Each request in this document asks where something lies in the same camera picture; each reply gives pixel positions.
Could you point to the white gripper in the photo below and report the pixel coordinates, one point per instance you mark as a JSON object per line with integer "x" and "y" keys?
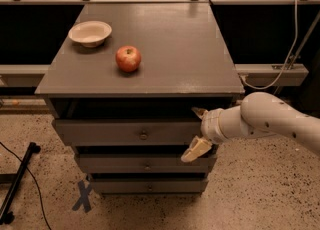
{"x": 210, "y": 126}

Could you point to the grey top drawer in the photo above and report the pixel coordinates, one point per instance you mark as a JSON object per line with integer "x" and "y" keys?
{"x": 125, "y": 132}

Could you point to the grey drawer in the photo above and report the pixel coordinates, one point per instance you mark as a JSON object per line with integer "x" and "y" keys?
{"x": 125, "y": 132}
{"x": 97, "y": 163}
{"x": 120, "y": 186}

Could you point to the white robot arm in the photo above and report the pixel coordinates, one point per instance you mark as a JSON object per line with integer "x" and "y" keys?
{"x": 259, "y": 115}

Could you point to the grey drawer cabinet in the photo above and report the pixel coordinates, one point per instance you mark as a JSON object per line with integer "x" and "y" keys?
{"x": 185, "y": 64}

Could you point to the grey middle drawer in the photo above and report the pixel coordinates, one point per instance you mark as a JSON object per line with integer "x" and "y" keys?
{"x": 97, "y": 163}

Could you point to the grey bottom drawer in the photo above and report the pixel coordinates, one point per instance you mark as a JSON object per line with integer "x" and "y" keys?
{"x": 120, "y": 186}

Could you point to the red apple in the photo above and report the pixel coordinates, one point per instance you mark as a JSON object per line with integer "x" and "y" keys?
{"x": 128, "y": 58}

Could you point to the blue tape cross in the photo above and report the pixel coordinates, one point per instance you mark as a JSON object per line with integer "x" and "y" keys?
{"x": 83, "y": 200}

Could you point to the white ceramic bowl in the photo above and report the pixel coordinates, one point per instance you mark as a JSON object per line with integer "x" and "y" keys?
{"x": 90, "y": 34}

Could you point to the black tripod leg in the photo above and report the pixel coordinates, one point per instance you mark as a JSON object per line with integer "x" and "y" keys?
{"x": 6, "y": 217}

